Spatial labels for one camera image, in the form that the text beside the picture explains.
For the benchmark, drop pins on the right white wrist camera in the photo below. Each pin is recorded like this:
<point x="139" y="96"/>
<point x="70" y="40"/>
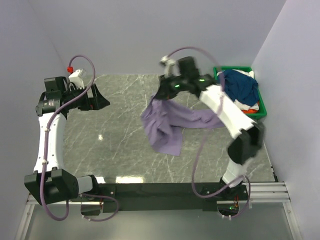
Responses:
<point x="168" y="64"/>

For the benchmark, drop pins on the purple t shirt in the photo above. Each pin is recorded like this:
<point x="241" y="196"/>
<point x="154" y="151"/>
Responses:
<point x="163" y="121"/>

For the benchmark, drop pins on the green plastic bin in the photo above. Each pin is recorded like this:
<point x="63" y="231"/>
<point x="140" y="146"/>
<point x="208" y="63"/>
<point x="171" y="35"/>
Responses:
<point x="262" y="112"/>

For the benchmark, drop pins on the dark blue t shirt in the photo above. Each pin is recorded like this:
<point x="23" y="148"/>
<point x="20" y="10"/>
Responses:
<point x="241" y="87"/>

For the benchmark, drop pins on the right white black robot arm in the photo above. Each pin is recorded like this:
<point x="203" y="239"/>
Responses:
<point x="183" y="76"/>

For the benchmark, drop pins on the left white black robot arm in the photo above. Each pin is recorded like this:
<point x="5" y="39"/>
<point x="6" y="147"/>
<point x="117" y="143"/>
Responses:
<point x="50" y="182"/>

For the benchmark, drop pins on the orange t shirt in bin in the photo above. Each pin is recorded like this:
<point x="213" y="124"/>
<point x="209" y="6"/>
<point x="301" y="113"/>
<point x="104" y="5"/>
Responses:
<point x="250" y="111"/>

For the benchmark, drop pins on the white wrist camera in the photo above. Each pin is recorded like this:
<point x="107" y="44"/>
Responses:
<point x="168" y="64"/>
<point x="76" y="77"/>

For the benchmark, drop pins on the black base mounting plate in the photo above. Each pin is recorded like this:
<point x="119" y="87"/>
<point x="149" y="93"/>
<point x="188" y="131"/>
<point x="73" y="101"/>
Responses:
<point x="160" y="197"/>

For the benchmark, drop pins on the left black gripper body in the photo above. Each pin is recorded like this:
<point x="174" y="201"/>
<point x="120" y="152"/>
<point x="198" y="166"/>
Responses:
<point x="85" y="103"/>

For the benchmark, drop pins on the aluminium rail frame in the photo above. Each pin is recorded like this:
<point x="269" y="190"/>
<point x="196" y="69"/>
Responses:
<point x="265" y="215"/>

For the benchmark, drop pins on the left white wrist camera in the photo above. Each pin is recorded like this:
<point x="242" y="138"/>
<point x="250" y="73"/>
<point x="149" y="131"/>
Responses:
<point x="76" y="77"/>

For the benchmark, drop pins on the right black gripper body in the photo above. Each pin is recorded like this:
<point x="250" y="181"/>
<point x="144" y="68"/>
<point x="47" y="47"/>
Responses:
<point x="172" y="85"/>

